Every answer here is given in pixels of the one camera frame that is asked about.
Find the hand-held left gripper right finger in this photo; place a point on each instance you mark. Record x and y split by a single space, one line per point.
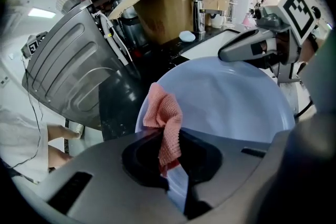
236 170

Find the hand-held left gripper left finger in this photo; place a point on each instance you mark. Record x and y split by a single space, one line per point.
105 178

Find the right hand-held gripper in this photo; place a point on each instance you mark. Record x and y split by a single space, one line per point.
299 10

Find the light blue plate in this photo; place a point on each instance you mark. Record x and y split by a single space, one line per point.
223 102

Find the pink sponge cloth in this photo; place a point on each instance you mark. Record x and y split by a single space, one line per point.
165 110

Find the person's right forearm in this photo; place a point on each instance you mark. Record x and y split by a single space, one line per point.
307 49

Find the person's right hand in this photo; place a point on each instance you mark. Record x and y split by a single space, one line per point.
283 47

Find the pink small container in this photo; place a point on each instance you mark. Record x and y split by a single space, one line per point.
246 21

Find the white mug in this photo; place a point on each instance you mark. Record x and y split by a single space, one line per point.
217 21

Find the chrome faucet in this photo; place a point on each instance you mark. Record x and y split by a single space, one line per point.
199 13

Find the pale blue oval soap dish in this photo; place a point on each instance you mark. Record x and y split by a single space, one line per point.
187 36

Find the large open cardboard box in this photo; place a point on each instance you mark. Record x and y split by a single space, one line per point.
168 8

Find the black marble vanity table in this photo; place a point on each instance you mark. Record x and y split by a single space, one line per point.
123 102

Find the dark grey round appliance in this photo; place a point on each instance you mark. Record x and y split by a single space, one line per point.
131 26

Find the spare hand-held gripper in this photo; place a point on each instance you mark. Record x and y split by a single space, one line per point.
32 46

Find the ceiling light panel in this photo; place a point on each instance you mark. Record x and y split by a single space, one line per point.
42 11

